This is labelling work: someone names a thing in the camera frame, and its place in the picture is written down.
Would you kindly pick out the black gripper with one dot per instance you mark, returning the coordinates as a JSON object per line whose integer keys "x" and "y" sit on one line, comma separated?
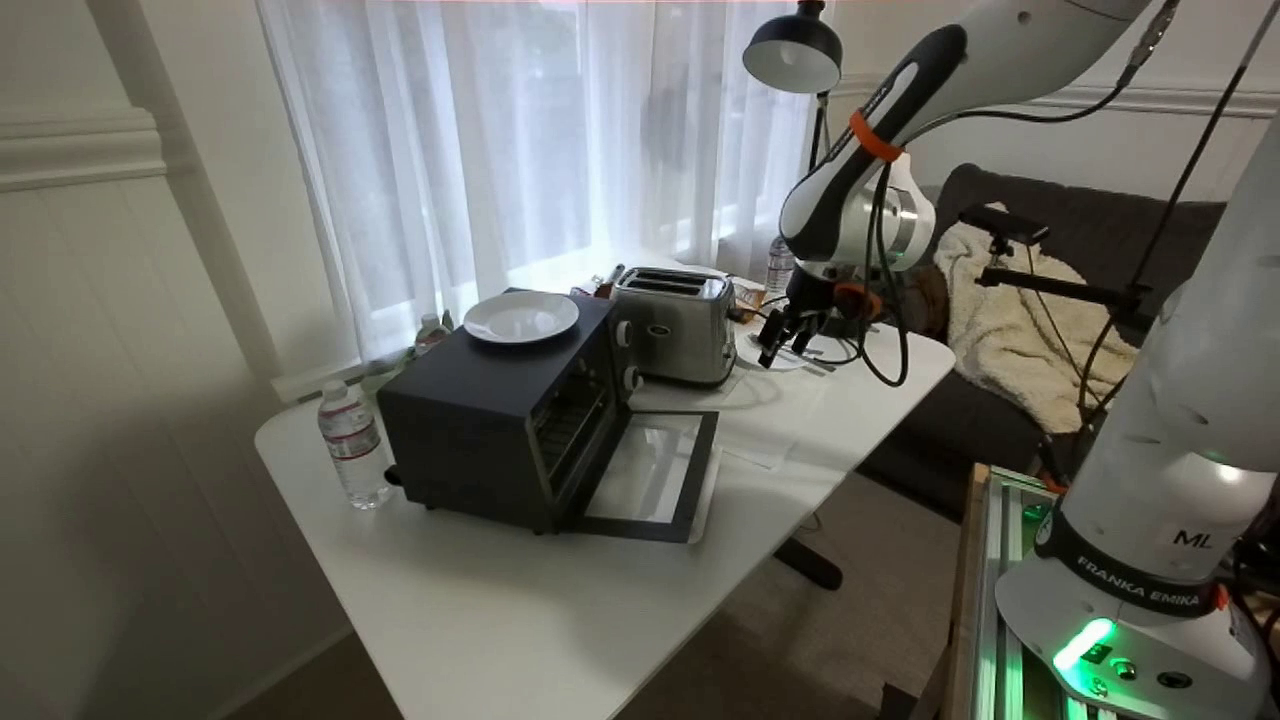
{"x": 825, "y": 299}

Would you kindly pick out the white plate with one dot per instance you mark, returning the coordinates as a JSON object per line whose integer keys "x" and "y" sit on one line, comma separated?
{"x": 520, "y": 317}

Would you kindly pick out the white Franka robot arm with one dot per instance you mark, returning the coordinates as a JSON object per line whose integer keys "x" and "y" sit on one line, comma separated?
{"x": 1203, "y": 401}

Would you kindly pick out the glass oven door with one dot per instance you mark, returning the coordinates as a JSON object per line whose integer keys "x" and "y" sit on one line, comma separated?
{"x": 652, "y": 475}

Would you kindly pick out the black toaster oven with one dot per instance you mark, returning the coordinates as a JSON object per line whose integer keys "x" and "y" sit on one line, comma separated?
{"x": 493, "y": 412}

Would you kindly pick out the small white saucer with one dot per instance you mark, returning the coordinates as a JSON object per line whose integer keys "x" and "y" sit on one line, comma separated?
{"x": 839, "y": 362}

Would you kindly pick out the clear plastic bottle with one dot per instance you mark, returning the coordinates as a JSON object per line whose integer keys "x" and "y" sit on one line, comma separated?
{"x": 782, "y": 266}

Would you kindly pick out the silver toaster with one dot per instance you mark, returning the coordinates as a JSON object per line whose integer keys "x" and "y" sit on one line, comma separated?
{"x": 673, "y": 333}

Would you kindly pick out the dark sofa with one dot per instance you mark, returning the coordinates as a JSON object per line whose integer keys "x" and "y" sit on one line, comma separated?
{"x": 962, "y": 412}

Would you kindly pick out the black table foot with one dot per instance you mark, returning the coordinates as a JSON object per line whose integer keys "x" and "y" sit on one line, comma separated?
{"x": 808, "y": 564}

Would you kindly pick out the beige blanket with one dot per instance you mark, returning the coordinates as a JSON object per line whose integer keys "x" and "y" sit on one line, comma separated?
{"x": 1025, "y": 333}

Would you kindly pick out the black floor lamp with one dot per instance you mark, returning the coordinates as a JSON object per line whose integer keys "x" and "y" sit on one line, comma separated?
{"x": 792, "y": 54}

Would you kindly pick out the white sheer curtain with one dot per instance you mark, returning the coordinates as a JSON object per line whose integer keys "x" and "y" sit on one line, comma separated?
{"x": 441, "y": 144}

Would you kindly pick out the labelled water bottle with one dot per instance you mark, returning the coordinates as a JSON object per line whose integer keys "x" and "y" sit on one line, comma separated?
{"x": 352, "y": 447}

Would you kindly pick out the black camera stand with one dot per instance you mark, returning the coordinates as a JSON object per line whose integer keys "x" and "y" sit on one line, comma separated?
{"x": 1052, "y": 282}

